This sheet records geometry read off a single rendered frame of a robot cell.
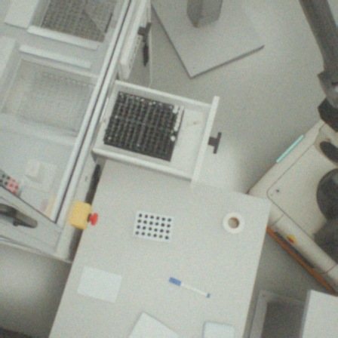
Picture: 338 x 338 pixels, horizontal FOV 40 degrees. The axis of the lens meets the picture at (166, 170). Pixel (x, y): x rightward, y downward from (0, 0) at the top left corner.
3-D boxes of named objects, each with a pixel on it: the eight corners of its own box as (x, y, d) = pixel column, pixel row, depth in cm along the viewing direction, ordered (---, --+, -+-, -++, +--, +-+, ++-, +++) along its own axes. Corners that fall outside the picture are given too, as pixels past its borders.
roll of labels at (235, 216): (246, 222, 155) (248, 220, 151) (235, 239, 153) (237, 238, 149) (228, 210, 156) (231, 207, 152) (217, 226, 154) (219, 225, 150)
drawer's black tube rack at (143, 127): (183, 115, 156) (185, 108, 150) (170, 164, 152) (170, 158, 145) (120, 99, 157) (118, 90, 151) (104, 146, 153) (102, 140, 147)
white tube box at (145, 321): (178, 333, 145) (179, 334, 140) (164, 359, 143) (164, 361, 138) (143, 311, 147) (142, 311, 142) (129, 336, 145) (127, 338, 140)
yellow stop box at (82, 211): (95, 209, 147) (92, 204, 140) (88, 231, 145) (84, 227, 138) (80, 204, 147) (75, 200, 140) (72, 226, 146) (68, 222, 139)
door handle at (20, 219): (43, 221, 94) (15, 203, 76) (38, 233, 93) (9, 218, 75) (19, 214, 94) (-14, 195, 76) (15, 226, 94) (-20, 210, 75)
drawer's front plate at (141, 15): (150, 9, 168) (149, -11, 158) (127, 80, 161) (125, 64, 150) (145, 7, 168) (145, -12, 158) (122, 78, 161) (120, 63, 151)
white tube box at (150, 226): (173, 218, 155) (174, 216, 151) (170, 243, 153) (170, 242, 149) (136, 212, 155) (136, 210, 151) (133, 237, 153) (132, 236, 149)
